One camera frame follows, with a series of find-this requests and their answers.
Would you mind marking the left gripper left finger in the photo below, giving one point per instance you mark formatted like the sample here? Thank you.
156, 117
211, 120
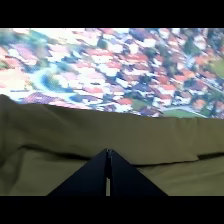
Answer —
87, 180

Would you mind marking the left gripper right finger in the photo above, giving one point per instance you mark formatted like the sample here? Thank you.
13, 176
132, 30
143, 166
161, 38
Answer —
128, 181

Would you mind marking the olive green garment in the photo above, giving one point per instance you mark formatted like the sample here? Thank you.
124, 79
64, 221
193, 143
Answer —
140, 140

